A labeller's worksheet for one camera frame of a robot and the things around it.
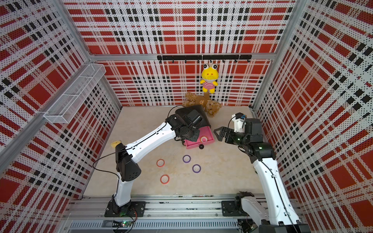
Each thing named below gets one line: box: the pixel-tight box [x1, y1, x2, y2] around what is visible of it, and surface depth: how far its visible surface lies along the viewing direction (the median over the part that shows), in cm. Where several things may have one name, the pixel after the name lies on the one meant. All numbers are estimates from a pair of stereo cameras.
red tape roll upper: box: [156, 158, 166, 168], surface depth 92 cm
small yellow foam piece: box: [110, 140, 121, 148], surface depth 100 cm
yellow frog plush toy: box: [200, 63, 220, 95], surface depth 95 cm
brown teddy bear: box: [183, 91, 223, 118], surface depth 117 cm
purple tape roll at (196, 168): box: [191, 164, 202, 174], surface depth 89 cm
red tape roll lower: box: [159, 174, 170, 185], surface depth 85 cm
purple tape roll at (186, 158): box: [182, 154, 192, 164], surface depth 93 cm
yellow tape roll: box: [200, 135, 209, 143], surface depth 88 cm
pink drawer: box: [183, 126, 215, 150], surface depth 87 cm
